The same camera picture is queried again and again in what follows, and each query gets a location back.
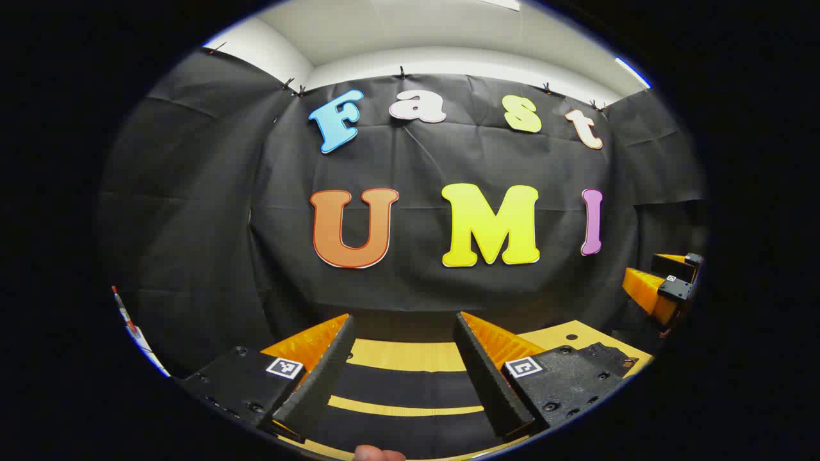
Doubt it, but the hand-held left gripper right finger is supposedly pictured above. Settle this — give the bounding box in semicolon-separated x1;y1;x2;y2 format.
452;311;641;439

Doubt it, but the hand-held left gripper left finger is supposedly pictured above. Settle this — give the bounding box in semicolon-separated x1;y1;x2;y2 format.
174;312;357;444

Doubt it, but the row of black cloth clips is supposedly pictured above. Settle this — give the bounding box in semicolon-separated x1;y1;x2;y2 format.
205;42;607;113

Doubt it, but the black backdrop cloth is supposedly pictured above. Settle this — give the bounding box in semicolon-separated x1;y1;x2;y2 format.
96;46;709;378

